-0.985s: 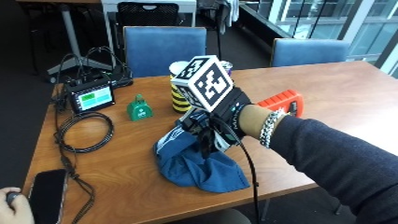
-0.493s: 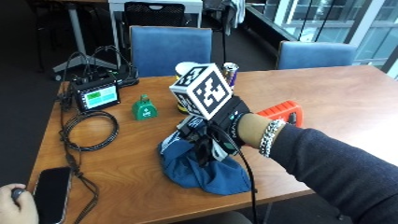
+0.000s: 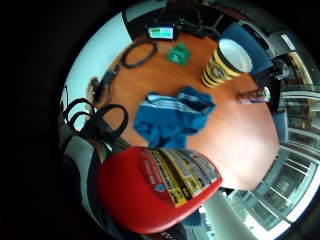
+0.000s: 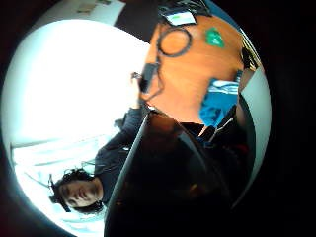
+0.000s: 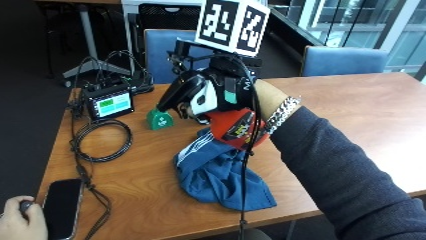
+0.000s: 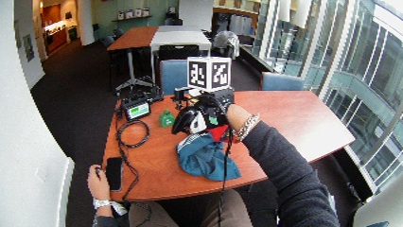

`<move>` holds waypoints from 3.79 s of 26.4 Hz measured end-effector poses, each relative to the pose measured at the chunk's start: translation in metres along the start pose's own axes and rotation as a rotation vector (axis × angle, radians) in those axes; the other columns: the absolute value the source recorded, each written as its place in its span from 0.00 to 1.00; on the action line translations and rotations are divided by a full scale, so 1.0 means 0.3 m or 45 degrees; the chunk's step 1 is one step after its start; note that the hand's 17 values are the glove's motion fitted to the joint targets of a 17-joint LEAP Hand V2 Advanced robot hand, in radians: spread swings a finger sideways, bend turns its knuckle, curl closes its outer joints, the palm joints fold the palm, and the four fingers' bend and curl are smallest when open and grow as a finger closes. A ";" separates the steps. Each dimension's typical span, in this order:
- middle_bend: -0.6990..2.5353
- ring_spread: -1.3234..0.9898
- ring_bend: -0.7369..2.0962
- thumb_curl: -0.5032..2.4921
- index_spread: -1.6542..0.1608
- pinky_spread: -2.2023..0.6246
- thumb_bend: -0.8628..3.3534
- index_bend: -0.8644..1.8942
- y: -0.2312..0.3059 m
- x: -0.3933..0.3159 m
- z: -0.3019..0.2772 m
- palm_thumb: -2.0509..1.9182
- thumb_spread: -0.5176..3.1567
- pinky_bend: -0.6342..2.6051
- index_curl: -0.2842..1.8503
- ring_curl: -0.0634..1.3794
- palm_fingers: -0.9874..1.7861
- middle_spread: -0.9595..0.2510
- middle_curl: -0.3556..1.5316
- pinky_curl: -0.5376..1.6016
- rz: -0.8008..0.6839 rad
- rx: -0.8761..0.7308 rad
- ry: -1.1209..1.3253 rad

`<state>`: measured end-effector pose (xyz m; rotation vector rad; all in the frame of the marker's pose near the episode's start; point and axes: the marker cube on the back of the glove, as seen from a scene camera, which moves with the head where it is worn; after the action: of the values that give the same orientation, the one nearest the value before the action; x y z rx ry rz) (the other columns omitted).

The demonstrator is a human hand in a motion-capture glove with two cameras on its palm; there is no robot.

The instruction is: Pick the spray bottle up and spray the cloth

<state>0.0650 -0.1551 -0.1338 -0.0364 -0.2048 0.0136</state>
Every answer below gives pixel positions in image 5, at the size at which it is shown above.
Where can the blue upholstered chair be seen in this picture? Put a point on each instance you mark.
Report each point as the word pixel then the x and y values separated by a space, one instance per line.
pixel 344 61
pixel 160 53

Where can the black mesh chair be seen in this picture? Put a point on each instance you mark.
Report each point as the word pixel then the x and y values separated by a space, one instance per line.
pixel 168 16

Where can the blue cloth with white stripes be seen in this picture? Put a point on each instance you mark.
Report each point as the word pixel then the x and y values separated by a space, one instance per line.
pixel 218 173

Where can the black smartphone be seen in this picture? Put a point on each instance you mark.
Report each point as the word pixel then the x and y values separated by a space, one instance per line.
pixel 62 208

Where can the small black screen device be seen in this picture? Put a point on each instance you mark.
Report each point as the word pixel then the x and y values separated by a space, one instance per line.
pixel 110 103

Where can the white table leg stand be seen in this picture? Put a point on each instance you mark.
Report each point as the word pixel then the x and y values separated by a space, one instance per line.
pixel 91 50

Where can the black cube mount bracket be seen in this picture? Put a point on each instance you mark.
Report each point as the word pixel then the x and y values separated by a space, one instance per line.
pixel 187 56

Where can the white cube with black markers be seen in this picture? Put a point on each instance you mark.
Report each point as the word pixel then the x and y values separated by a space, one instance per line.
pixel 222 23

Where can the glass window wall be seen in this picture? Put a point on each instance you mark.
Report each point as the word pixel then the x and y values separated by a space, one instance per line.
pixel 355 23

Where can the small green tape dispenser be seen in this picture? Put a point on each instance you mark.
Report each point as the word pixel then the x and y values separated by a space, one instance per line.
pixel 159 120

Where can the small dark clicker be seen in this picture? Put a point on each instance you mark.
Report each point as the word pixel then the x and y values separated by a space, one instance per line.
pixel 25 206

